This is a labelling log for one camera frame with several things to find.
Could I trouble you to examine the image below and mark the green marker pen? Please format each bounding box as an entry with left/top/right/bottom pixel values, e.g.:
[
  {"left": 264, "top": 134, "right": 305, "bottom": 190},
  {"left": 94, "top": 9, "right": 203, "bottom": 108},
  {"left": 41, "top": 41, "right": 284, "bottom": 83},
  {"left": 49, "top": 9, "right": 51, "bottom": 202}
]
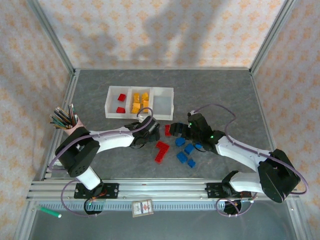
[{"left": 36, "top": 205, "right": 62, "bottom": 219}]

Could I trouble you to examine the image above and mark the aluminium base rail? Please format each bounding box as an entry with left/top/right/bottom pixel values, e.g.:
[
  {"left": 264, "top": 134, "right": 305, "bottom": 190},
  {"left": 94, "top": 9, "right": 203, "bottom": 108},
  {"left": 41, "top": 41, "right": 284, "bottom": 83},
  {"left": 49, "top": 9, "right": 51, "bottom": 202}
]
[{"left": 26, "top": 178, "right": 301, "bottom": 201}]

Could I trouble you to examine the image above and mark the aluminium frame bar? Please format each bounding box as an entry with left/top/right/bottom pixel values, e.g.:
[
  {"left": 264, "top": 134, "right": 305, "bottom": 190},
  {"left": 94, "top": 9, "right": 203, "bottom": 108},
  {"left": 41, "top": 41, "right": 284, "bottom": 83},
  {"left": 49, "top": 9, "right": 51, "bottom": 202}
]
[
  {"left": 72, "top": 66, "right": 253, "bottom": 72},
  {"left": 39, "top": 69, "right": 81, "bottom": 181},
  {"left": 249, "top": 71, "right": 279, "bottom": 154}
]

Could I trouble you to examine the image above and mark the pink pencil cup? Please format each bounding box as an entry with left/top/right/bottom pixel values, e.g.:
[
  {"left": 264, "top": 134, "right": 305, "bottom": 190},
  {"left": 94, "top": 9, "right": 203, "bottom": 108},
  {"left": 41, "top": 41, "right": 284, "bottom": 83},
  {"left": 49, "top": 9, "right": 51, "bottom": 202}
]
[{"left": 65, "top": 115, "right": 86, "bottom": 137}]

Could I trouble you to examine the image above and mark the cup of pens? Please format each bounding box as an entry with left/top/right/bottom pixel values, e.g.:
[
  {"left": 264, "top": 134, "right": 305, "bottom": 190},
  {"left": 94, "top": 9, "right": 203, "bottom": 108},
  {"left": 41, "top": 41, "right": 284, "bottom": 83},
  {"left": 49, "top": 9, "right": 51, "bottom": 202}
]
[{"left": 54, "top": 107, "right": 71, "bottom": 125}]

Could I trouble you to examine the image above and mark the grey slotted cable duct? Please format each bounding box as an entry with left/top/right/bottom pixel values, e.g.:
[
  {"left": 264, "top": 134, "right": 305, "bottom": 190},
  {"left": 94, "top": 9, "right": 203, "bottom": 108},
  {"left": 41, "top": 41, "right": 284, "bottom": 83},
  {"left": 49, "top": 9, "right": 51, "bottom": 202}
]
[{"left": 32, "top": 199, "right": 288, "bottom": 211}]

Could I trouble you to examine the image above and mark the aluminium frame post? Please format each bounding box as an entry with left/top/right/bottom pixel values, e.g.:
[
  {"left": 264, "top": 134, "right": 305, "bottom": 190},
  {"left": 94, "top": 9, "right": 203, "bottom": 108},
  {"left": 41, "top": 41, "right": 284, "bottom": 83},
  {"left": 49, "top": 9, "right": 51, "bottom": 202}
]
[
  {"left": 26, "top": 0, "right": 76, "bottom": 75},
  {"left": 249, "top": 0, "right": 300, "bottom": 75}
]

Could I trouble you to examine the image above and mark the black mounting plate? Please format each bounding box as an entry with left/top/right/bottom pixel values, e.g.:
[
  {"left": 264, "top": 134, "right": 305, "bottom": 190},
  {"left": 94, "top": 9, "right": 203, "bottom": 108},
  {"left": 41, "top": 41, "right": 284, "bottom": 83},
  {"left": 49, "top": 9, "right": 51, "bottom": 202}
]
[
  {"left": 205, "top": 182, "right": 254, "bottom": 199},
  {"left": 73, "top": 182, "right": 120, "bottom": 200}
]

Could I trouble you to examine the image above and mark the small card tag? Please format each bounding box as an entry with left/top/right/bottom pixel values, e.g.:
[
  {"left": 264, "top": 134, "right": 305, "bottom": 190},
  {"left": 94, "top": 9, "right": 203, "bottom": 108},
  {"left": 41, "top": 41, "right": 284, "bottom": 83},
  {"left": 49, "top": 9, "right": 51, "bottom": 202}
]
[{"left": 131, "top": 198, "right": 155, "bottom": 218}]

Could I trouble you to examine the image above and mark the white plastic bin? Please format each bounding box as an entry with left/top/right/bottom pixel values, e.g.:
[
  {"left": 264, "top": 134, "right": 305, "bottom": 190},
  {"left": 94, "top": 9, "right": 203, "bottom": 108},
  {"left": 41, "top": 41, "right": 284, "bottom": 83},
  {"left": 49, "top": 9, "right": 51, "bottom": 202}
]
[
  {"left": 104, "top": 86, "right": 132, "bottom": 119},
  {"left": 126, "top": 86, "right": 154, "bottom": 120},
  {"left": 149, "top": 87, "right": 175, "bottom": 121}
]

